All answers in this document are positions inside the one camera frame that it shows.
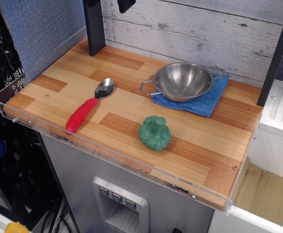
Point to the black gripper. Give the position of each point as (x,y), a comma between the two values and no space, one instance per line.
(124,5)

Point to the green toy broccoli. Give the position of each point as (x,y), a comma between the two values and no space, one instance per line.
(154,133)

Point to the blue fabric panel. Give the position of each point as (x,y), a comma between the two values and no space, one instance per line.
(43,30)

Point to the blue folded cloth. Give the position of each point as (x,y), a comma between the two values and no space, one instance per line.
(203,105)

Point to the black plastic crate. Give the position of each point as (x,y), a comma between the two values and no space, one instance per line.
(11,71)

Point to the silver ice dispenser panel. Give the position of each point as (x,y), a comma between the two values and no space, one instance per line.
(121,211)

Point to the grey toy fridge cabinet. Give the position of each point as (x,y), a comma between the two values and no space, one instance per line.
(169,211)

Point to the clear acrylic edge guard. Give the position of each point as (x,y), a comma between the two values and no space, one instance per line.
(204,155)

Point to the white toy sink unit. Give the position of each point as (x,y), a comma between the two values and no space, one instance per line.
(258,195)

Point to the black vertical post left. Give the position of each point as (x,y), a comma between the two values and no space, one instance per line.
(94,25)

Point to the black vertical post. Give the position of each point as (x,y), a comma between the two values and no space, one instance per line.
(94,25)
(271,74)

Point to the red-handled metal spoon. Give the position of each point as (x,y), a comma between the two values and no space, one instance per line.
(104,89)

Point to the steel pot with handles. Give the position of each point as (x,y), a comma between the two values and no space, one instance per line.
(181,81)

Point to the black vertical post right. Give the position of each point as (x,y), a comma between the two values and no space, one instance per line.
(271,74)

